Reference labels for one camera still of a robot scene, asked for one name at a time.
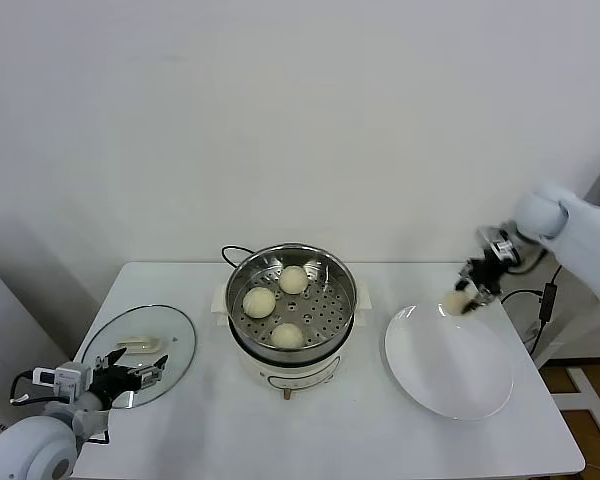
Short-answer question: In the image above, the cream electric cooker base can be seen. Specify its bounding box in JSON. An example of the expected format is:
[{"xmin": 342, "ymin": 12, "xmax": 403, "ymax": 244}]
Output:
[{"xmin": 212, "ymin": 294, "xmax": 369, "ymax": 402}]

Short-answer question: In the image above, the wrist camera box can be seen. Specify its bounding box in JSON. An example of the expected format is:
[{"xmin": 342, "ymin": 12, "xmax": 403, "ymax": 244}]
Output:
[
  {"xmin": 32, "ymin": 362, "xmax": 92, "ymax": 401},
  {"xmin": 476, "ymin": 224, "xmax": 521, "ymax": 264}
]

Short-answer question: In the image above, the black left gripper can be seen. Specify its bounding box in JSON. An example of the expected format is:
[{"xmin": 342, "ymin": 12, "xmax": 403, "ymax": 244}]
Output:
[{"xmin": 89, "ymin": 348, "xmax": 170, "ymax": 399}]

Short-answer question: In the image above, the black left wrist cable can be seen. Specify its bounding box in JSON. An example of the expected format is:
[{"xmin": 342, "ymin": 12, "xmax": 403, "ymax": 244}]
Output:
[{"xmin": 9, "ymin": 369, "xmax": 49, "ymax": 407}]

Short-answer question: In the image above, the round glass pot lid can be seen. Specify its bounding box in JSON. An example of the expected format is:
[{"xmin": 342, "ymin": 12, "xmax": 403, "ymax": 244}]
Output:
[{"xmin": 78, "ymin": 305, "xmax": 197, "ymax": 410}]

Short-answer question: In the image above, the white steamed baozi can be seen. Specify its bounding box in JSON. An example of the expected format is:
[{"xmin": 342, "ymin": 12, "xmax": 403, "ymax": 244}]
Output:
[
  {"xmin": 278, "ymin": 265, "xmax": 310, "ymax": 296},
  {"xmin": 269, "ymin": 322, "xmax": 305, "ymax": 350},
  {"xmin": 439, "ymin": 292, "xmax": 471, "ymax": 316},
  {"xmin": 242, "ymin": 287, "xmax": 277, "ymax": 320}
]

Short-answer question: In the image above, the white round plate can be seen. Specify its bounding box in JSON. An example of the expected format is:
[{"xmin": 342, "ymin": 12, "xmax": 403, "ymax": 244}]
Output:
[{"xmin": 383, "ymin": 303, "xmax": 515, "ymax": 420}]

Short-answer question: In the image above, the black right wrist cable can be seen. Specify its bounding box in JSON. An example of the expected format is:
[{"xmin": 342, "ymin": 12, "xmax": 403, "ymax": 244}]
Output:
[{"xmin": 507, "ymin": 249, "xmax": 549, "ymax": 275}]

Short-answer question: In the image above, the white floor frame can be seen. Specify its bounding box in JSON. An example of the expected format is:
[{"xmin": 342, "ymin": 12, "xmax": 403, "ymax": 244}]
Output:
[{"xmin": 554, "ymin": 367, "xmax": 600, "ymax": 441}]

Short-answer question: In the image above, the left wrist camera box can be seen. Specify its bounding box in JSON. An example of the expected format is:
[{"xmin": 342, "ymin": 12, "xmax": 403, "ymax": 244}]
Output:
[{"xmin": 32, "ymin": 362, "xmax": 92, "ymax": 401}]

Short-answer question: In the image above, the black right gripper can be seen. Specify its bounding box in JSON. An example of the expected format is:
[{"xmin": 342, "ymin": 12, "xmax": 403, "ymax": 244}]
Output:
[{"xmin": 453, "ymin": 254, "xmax": 504, "ymax": 316}]

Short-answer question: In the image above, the steel perforated steamer basket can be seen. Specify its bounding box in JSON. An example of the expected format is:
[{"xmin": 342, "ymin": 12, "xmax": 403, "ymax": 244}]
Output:
[{"xmin": 210, "ymin": 243, "xmax": 372, "ymax": 359}]

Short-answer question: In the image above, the black cooker power cord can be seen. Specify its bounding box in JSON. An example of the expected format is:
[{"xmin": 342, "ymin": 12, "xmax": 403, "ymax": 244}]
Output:
[{"xmin": 220, "ymin": 244, "xmax": 254, "ymax": 269}]

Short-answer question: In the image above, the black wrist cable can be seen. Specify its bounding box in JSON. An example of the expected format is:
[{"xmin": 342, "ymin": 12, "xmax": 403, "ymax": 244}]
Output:
[
  {"xmin": 9, "ymin": 369, "xmax": 49, "ymax": 407},
  {"xmin": 507, "ymin": 249, "xmax": 549, "ymax": 275}
]

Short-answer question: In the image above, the black power adapter cable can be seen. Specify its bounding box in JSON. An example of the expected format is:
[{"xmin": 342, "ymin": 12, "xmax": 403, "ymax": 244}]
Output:
[{"xmin": 499, "ymin": 264, "xmax": 564, "ymax": 357}]

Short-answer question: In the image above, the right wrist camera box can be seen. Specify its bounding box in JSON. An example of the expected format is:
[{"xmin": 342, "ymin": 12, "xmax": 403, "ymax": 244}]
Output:
[{"xmin": 476, "ymin": 224, "xmax": 521, "ymax": 264}]

